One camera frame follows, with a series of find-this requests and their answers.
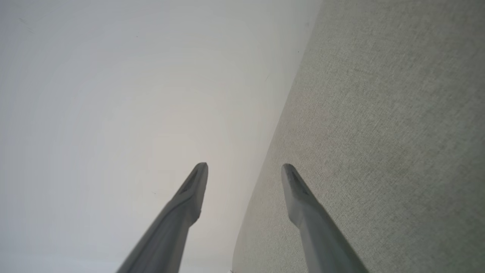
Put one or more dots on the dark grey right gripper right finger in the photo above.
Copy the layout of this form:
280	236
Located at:
314	231

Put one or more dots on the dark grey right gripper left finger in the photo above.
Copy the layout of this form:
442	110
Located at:
178	220

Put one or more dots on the grey fabric panel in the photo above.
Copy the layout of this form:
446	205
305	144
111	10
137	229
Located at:
379	113

